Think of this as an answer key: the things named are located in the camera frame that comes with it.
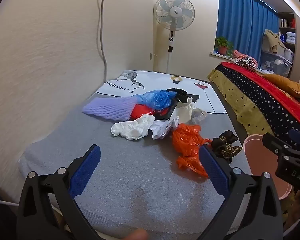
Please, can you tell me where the potted green plant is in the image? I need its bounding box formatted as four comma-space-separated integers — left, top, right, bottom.
214, 36, 234, 56

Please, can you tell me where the clear plastic wrap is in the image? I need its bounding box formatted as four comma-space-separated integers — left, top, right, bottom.
190, 108, 208, 125

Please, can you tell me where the dark bookshelf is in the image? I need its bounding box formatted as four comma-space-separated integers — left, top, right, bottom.
277, 12, 297, 53

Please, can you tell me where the grey wall cable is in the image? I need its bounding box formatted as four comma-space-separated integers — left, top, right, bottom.
96, 0, 109, 81

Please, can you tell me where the thin white cable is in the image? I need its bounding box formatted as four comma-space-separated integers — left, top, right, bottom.
0, 196, 19, 207

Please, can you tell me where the black leopard print cloth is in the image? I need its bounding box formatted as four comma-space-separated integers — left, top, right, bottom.
211, 130, 243, 165

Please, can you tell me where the orange plastic bag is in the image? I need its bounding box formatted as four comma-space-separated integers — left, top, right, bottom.
171, 123, 213, 178

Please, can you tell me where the cream plastic bag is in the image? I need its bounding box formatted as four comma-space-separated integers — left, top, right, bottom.
176, 97, 198, 125

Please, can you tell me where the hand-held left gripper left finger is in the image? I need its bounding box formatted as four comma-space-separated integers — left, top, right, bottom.
16, 144, 102, 240

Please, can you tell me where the orange pillow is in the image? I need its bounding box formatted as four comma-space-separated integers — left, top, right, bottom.
261, 73, 300, 98

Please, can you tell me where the red plastic bag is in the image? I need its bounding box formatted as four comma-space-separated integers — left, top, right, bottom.
129, 103, 171, 121

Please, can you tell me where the clear plastic storage box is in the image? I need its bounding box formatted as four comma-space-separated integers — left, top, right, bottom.
260, 50, 294, 78

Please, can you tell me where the purple foam fruit net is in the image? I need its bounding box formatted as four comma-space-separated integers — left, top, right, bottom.
82, 97, 138, 121

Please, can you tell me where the beige jacket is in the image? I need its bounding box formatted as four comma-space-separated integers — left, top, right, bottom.
262, 29, 287, 53

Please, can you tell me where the white window sill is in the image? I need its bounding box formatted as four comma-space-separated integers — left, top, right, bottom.
209, 52, 234, 60

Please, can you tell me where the dark grey plastic bag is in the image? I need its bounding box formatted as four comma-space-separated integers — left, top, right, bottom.
155, 100, 178, 121

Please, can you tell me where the crumpled white paper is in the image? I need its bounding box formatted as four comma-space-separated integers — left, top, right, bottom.
150, 116, 181, 141

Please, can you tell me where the blue plastic bag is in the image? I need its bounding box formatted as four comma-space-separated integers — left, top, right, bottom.
135, 89, 178, 110

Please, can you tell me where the pink cloth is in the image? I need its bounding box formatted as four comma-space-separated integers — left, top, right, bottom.
232, 49, 251, 59

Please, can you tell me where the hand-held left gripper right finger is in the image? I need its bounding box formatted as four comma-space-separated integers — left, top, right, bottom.
199, 144, 284, 240

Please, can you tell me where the blue curtain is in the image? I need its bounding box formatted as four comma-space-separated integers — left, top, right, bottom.
215, 0, 281, 63

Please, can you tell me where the pink waste bin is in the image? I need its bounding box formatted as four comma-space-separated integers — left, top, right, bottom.
243, 133, 294, 200

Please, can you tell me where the red blanket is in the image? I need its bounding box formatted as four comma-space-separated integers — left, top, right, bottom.
219, 61, 300, 133

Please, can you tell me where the white plastic bag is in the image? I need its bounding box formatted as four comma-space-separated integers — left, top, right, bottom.
111, 114, 156, 141

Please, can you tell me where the black white striped cloth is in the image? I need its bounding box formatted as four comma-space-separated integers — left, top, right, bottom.
233, 57, 258, 72

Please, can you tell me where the white standing fan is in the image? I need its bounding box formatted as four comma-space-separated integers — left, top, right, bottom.
153, 0, 196, 74

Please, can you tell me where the person's left hand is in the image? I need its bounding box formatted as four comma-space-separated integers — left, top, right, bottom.
124, 229, 150, 240

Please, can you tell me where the grey printed bed sheet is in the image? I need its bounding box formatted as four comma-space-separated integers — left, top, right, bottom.
18, 69, 253, 240

